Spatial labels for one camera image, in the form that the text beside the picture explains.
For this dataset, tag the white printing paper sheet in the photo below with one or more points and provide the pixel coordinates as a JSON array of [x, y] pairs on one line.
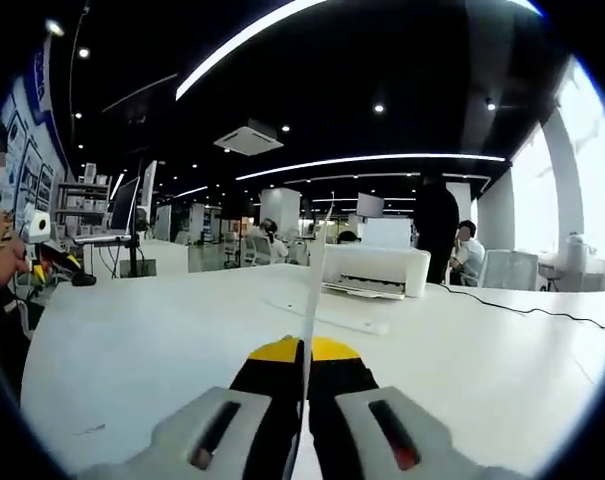
[[318, 270]]

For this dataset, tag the curved ceiling light strip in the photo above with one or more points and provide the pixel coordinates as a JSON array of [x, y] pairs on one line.
[[382, 157]]

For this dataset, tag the long ceiling light strip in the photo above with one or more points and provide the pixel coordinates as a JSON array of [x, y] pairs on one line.
[[222, 51]]

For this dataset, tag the person's left hand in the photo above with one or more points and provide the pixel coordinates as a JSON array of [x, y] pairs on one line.
[[9, 260]]

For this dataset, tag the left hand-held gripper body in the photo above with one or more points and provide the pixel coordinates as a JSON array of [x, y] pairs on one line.
[[36, 227]]

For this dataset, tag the black computer mouse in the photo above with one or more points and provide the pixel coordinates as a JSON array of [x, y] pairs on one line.
[[84, 280]]

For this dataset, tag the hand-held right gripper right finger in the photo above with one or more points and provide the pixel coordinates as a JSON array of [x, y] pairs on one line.
[[382, 430]]

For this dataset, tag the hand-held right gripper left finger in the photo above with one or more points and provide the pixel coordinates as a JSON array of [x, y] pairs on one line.
[[222, 430]]

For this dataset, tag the white storage shelf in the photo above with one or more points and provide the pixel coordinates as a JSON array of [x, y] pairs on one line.
[[84, 200]]

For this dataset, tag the black desktop monitor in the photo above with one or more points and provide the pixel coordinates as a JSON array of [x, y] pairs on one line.
[[370, 205]]

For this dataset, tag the ceiling air conditioner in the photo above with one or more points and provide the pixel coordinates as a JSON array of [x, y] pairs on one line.
[[249, 139]]

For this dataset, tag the silver laptop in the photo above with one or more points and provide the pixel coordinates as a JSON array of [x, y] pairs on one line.
[[124, 205]]

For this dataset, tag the blue white wall display board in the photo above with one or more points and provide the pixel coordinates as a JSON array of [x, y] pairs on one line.
[[29, 165]]

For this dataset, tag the white office chair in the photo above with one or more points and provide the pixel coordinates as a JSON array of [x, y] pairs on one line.
[[509, 270], [259, 250]]

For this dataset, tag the white round container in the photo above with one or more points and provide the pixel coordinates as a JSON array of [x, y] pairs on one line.
[[577, 252]]

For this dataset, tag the large window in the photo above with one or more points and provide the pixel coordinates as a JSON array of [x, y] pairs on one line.
[[542, 200]]

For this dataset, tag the white printer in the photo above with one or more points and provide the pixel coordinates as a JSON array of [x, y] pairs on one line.
[[377, 265]]

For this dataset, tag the white flat bar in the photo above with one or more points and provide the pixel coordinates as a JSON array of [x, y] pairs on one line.
[[332, 316]]

